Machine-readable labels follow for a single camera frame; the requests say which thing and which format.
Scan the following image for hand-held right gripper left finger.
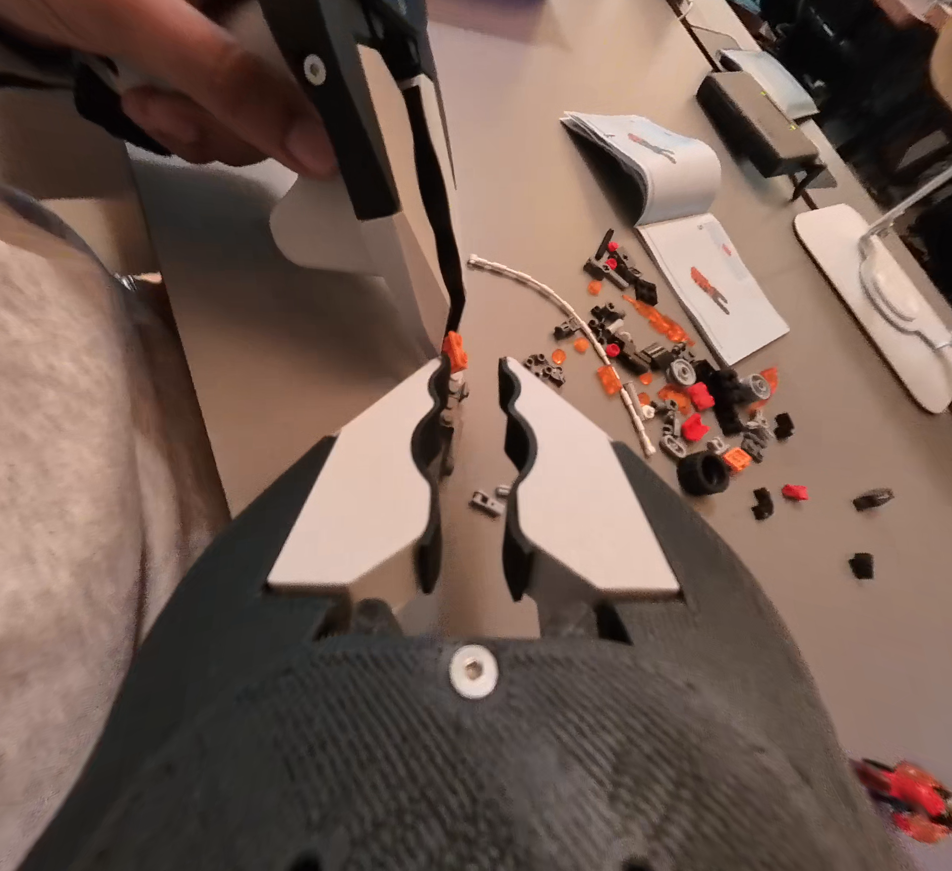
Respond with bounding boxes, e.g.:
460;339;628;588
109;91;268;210
266;356;453;613

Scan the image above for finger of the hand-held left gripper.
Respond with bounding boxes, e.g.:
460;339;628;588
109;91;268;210
405;66;468;338
358;46;456;360

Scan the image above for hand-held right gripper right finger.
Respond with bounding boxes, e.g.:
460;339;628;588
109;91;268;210
497;356;682;639

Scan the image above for orange grey lego assembly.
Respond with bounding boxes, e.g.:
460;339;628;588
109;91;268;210
440;330;471;478

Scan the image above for wide black lego tyre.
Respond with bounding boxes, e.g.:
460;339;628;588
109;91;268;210
676;450;734;497

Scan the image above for pile of mixed lego pieces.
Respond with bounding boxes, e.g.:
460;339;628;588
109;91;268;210
523;228;797;496

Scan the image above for dark grey round lego plate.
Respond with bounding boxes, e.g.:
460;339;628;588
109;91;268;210
523;349;568;389

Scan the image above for large black lego plates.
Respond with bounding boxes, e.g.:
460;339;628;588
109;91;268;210
705;364;757;435

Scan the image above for transparent orange lego flame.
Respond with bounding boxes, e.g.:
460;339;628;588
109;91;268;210
622;293;694;347

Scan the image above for lego instruction booklet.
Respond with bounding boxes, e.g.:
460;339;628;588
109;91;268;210
560;111;791;368

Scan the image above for person's left hand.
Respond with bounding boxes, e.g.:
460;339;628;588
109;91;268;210
0;0;340;180

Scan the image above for person's grey zip sweater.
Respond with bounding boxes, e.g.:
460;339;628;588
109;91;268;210
0;179;233;871

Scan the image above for grey flat box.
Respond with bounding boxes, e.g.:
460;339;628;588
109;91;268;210
695;66;839;194

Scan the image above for white monitor stand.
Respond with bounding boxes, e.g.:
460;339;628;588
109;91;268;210
793;165;952;416

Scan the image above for white flexible lego hose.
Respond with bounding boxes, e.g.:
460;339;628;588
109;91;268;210
466;253;657;458

